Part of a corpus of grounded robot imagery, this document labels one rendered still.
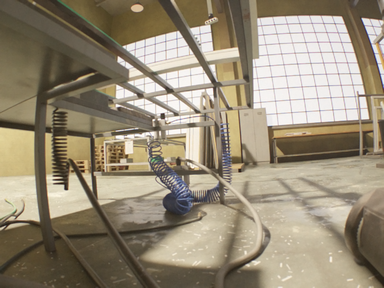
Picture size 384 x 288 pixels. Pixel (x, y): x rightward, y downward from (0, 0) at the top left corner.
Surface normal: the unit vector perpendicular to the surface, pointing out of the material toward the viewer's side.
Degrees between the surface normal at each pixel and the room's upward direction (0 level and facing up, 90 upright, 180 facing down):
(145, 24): 90
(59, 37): 90
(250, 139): 90
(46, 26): 90
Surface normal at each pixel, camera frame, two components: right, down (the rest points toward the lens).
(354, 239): -0.38, -0.04
